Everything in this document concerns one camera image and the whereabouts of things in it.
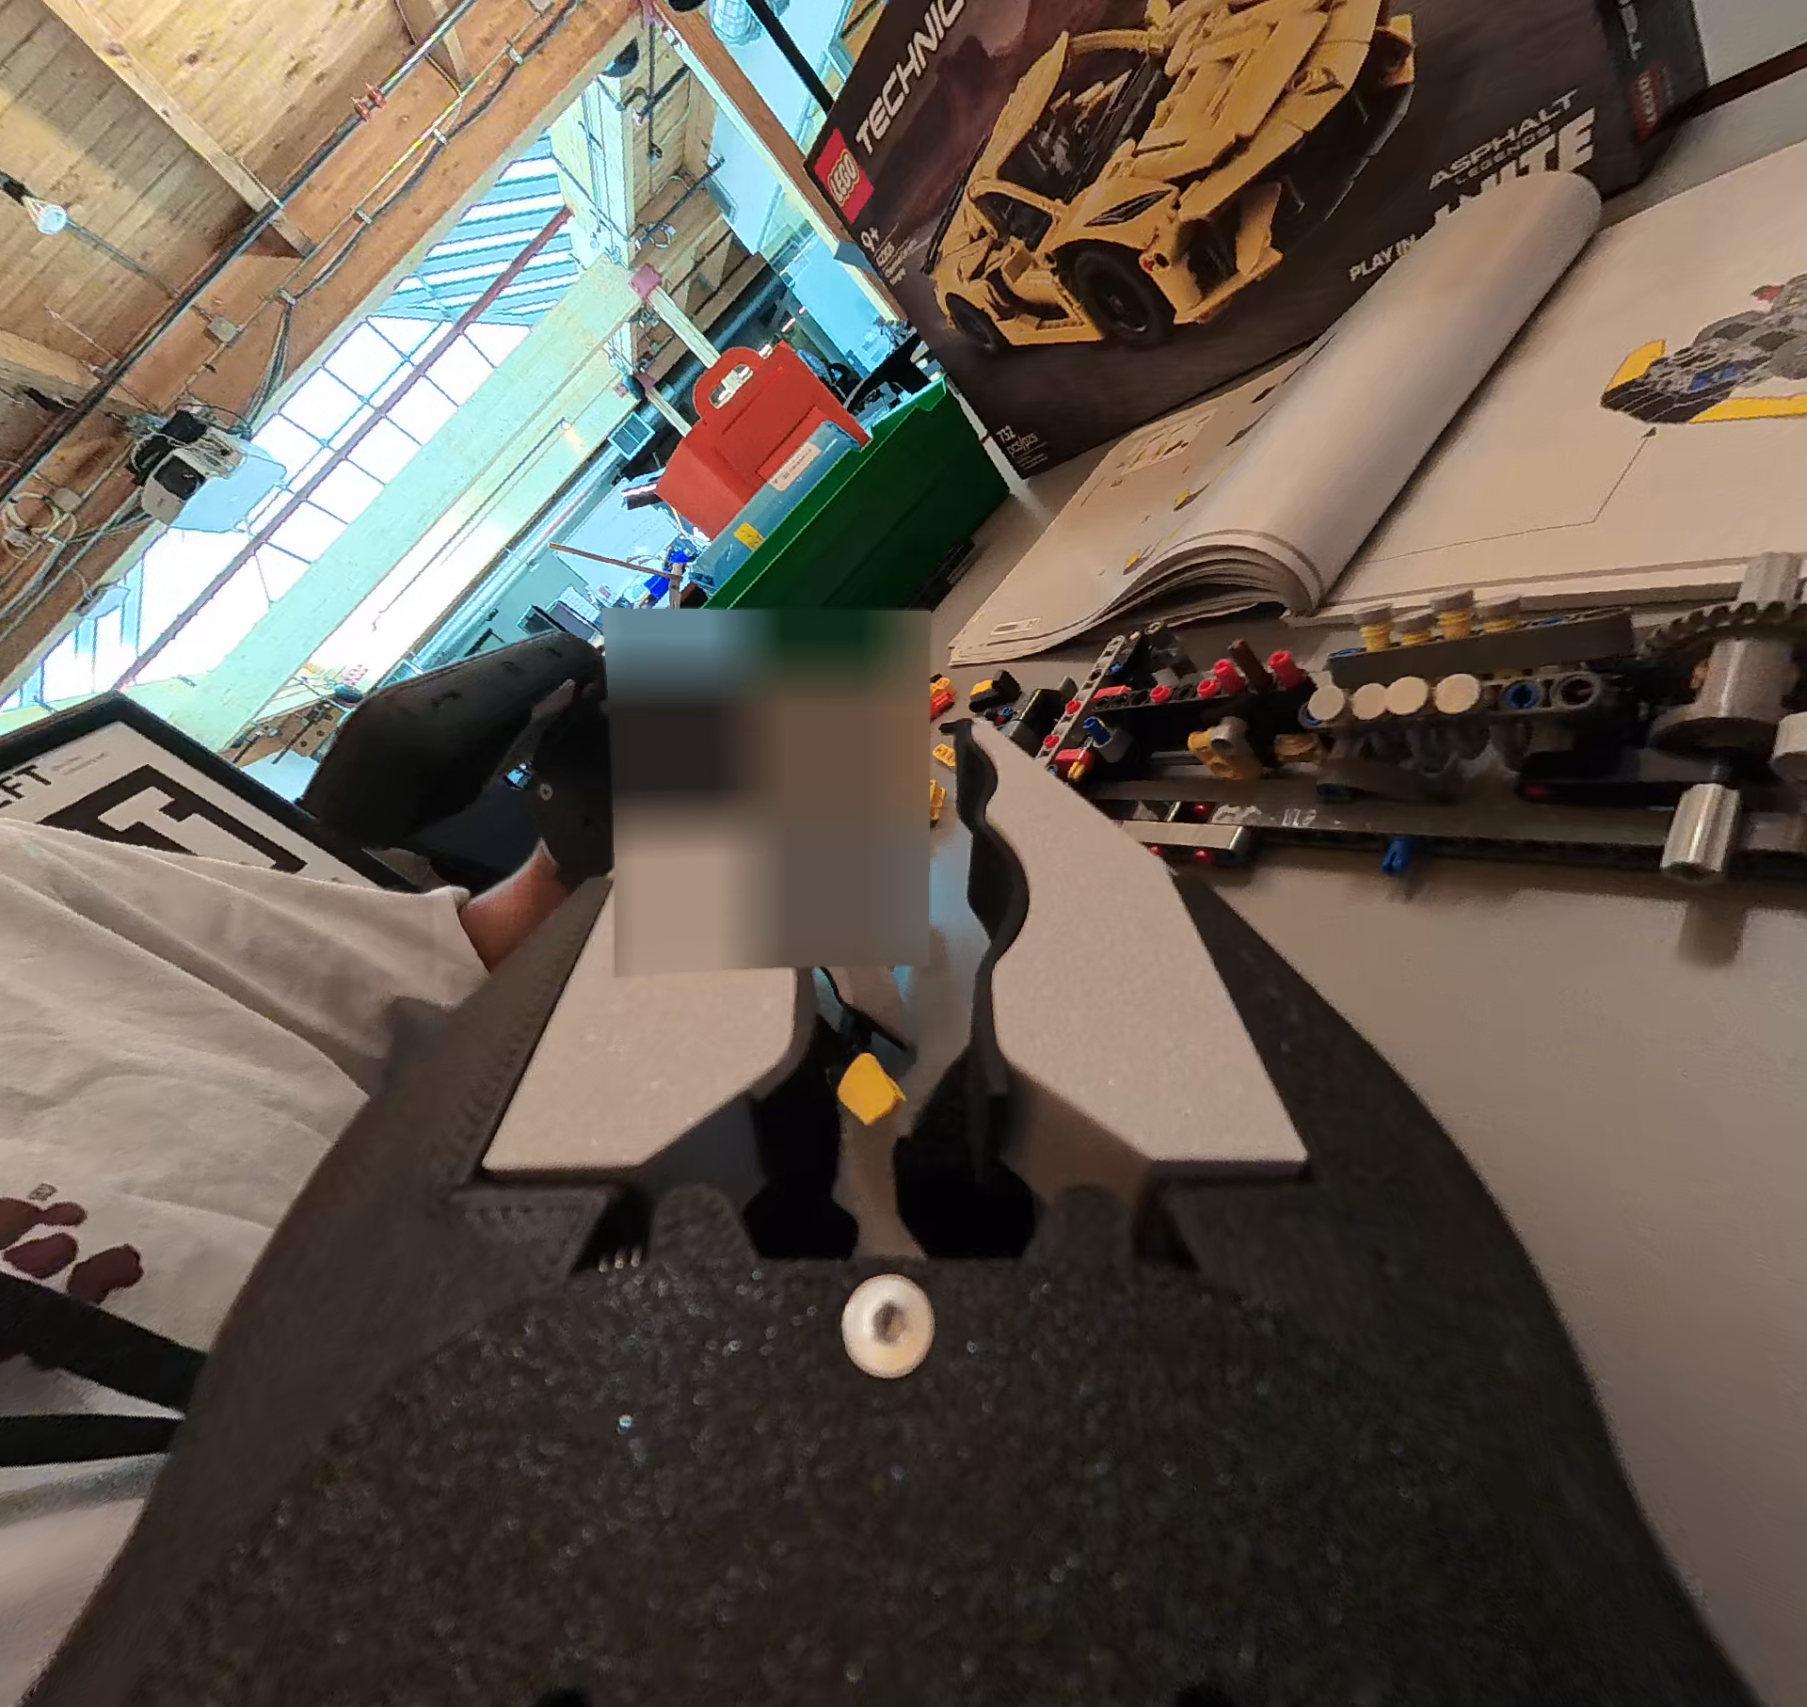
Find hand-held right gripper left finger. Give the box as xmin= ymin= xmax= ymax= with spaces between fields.
xmin=481 ymin=909 xmax=825 ymax=1229

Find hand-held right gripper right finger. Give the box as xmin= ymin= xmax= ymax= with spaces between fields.
xmin=949 ymin=716 xmax=1310 ymax=1196

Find person's left forearm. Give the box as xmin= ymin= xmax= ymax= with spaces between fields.
xmin=463 ymin=850 xmax=571 ymax=970

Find pile of yellow lego pieces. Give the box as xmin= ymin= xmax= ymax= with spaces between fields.
xmin=925 ymin=669 xmax=976 ymax=820

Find lego car chassis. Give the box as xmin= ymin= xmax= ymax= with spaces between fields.
xmin=1045 ymin=553 xmax=1807 ymax=891

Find lego set box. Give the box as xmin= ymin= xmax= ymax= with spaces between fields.
xmin=803 ymin=0 xmax=1717 ymax=482

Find framed black white marker sign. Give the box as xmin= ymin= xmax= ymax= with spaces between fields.
xmin=0 ymin=690 xmax=412 ymax=891

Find blue roll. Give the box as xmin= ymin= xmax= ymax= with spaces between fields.
xmin=703 ymin=423 xmax=870 ymax=580

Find ceiling mounted heater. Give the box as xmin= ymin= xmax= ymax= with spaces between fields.
xmin=135 ymin=409 xmax=254 ymax=523

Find person's white printed shirt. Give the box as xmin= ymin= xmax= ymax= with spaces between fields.
xmin=0 ymin=818 xmax=488 ymax=1666

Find red plastic case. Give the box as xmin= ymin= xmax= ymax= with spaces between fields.
xmin=658 ymin=340 xmax=866 ymax=545

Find green plastic bin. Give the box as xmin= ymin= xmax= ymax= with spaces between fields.
xmin=699 ymin=378 xmax=1011 ymax=614

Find instruction booklet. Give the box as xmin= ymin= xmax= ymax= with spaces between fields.
xmin=947 ymin=169 xmax=1807 ymax=671

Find black lanyard strap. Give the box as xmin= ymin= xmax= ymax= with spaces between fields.
xmin=0 ymin=1276 xmax=207 ymax=1469

